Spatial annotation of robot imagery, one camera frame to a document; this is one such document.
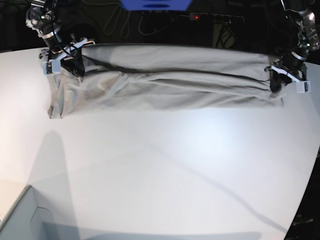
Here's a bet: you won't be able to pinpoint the grey cardboard box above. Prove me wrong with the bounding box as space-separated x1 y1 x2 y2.
0 184 81 240

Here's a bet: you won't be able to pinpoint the yellowish coiled cables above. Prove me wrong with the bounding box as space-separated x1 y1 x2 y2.
103 4 161 38

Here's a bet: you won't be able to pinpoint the blue plastic crate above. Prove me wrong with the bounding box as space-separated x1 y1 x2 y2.
120 0 192 11

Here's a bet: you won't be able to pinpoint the beige t-shirt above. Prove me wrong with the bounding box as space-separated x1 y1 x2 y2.
48 44 284 119

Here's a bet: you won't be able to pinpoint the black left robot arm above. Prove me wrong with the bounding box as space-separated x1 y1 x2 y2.
264 0 320 93

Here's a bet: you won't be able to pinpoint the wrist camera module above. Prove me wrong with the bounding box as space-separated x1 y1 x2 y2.
295 80 311 94
43 59 61 75

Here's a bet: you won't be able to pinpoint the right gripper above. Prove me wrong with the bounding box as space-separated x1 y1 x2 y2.
38 36 95 77

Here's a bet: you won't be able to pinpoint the white power strip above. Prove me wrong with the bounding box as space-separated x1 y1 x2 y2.
188 12 245 24

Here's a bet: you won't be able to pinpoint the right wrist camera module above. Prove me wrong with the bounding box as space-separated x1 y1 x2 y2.
43 59 61 75

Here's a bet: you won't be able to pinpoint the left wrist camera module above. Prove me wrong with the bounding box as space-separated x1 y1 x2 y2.
295 80 311 94

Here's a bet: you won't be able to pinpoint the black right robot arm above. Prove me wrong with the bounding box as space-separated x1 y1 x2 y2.
25 0 95 77

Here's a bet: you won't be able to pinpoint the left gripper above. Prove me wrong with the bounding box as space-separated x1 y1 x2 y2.
264 61 307 93

